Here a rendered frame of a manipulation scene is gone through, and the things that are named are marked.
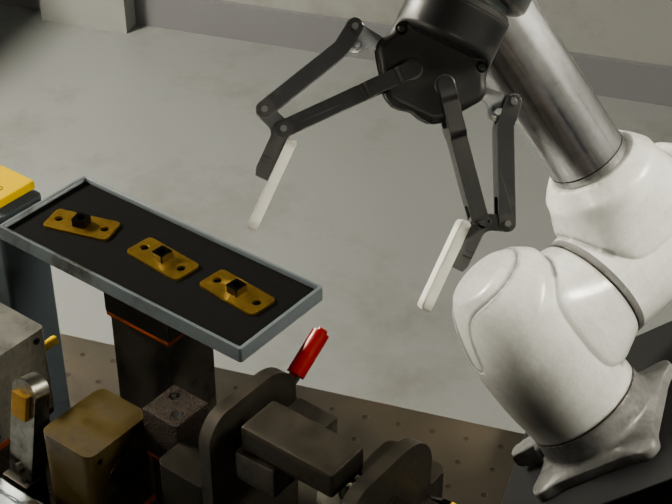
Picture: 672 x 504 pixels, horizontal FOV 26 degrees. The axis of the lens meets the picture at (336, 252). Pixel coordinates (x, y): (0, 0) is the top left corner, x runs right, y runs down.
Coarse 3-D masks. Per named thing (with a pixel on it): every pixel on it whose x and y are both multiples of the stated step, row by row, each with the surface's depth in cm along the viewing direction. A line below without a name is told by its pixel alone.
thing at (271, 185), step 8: (288, 144) 102; (296, 144) 102; (288, 152) 102; (280, 160) 102; (288, 160) 102; (280, 168) 102; (272, 176) 102; (280, 176) 102; (272, 184) 102; (264, 192) 102; (272, 192) 102; (264, 200) 102; (256, 208) 102; (264, 208) 102; (256, 216) 102; (248, 224) 102; (256, 224) 102
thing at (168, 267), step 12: (144, 240) 165; (156, 240) 165; (132, 252) 163; (144, 252) 163; (156, 252) 162; (168, 252) 162; (156, 264) 162; (168, 264) 162; (180, 264) 162; (192, 264) 162; (168, 276) 160; (180, 276) 160
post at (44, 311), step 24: (0, 216) 173; (0, 240) 175; (0, 264) 178; (24, 264) 179; (48, 264) 183; (0, 288) 180; (24, 288) 181; (48, 288) 185; (24, 312) 183; (48, 312) 186; (48, 336) 188; (48, 360) 190
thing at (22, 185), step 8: (0, 168) 178; (0, 176) 177; (8, 176) 177; (16, 176) 177; (24, 176) 177; (0, 184) 175; (8, 184) 175; (16, 184) 175; (24, 184) 175; (32, 184) 176; (0, 192) 174; (8, 192) 174; (16, 192) 174; (24, 192) 176; (0, 200) 173; (8, 200) 174
